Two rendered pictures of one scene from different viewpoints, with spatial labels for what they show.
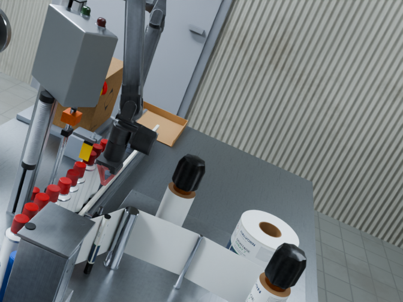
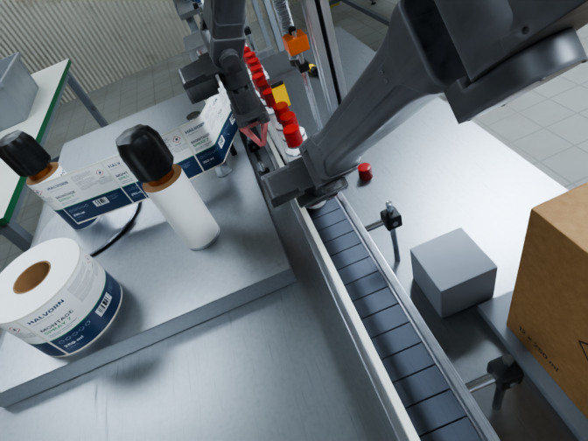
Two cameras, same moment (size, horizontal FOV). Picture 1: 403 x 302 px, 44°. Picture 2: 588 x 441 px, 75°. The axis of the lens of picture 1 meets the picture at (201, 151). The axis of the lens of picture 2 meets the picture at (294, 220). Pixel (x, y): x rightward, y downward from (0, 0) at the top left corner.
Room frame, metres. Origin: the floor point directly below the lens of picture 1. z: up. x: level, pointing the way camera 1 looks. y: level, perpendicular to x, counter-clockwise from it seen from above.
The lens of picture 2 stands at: (2.02, 0.19, 1.47)
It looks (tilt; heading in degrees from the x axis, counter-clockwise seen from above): 44 degrees down; 178
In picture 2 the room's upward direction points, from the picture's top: 23 degrees counter-clockwise
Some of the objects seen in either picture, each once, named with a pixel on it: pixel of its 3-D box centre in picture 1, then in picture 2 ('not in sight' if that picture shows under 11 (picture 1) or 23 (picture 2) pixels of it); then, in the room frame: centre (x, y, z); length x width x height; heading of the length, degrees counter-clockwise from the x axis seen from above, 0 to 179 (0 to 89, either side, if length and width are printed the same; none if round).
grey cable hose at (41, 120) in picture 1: (38, 131); (284, 19); (1.09, 0.39, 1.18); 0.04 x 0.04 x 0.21
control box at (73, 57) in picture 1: (74, 56); not in sight; (1.14, 0.38, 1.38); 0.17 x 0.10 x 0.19; 53
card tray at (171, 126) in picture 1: (156, 122); not in sight; (2.24, 0.26, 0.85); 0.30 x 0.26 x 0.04; 178
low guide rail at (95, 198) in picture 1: (117, 173); (323, 250); (1.53, 0.24, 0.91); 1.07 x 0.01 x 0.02; 178
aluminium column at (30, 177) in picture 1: (43, 115); (321, 32); (1.21, 0.44, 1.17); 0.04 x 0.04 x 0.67; 88
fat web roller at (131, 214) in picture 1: (121, 238); (209, 145); (1.10, 0.10, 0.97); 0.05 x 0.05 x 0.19
